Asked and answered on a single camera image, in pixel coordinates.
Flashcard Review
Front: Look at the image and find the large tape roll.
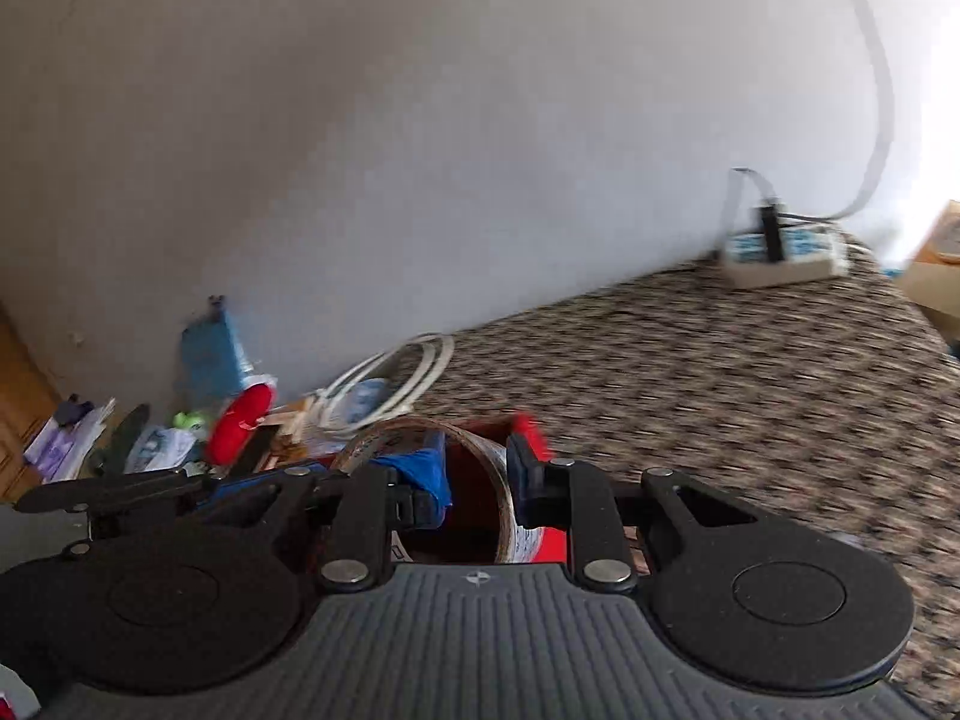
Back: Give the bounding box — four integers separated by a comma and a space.
331, 415, 540, 566

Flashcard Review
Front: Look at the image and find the red cardboard box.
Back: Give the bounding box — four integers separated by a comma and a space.
314, 411, 571, 566

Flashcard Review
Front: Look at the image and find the pile of folded clothes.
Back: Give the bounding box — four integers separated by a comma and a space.
86, 403, 208, 478

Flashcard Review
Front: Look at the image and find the red oval case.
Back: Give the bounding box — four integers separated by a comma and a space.
205, 383, 275, 468

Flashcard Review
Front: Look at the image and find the blue pouch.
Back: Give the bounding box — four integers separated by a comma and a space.
179, 296, 251, 410

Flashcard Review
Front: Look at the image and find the patterned tablecloth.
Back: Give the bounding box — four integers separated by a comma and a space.
420, 247, 958, 718

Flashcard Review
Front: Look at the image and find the black charger plug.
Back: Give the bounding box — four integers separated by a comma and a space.
758, 200, 784, 263

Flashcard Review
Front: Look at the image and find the white power strip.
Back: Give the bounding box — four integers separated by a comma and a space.
719, 224, 850, 289

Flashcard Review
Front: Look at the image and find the white coiled cable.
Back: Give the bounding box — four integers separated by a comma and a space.
305, 331, 458, 437

